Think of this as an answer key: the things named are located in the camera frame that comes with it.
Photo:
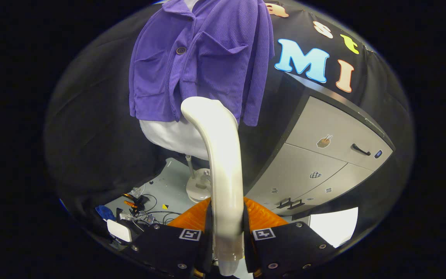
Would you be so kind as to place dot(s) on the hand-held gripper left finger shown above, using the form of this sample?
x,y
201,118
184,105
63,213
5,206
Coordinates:
x,y
168,248

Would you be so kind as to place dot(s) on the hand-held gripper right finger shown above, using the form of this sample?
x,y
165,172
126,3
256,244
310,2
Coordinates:
x,y
285,248

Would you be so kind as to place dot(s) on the white garment steamer base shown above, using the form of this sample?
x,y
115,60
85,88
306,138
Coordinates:
x,y
198,186

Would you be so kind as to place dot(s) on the white garment steamer head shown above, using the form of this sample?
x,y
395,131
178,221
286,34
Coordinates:
x,y
223,174

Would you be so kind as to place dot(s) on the purple jacket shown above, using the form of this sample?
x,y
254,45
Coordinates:
x,y
215,58

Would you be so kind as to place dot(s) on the white flat sheet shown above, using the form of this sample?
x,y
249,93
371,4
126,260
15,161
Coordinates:
x,y
333,226

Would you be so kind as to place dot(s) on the orange and black tool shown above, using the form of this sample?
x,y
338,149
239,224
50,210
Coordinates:
x,y
132,202

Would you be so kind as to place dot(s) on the blue cloth item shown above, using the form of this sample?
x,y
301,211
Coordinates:
x,y
105,212

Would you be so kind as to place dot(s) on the grey cabinet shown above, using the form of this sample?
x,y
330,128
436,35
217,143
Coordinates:
x,y
343,131

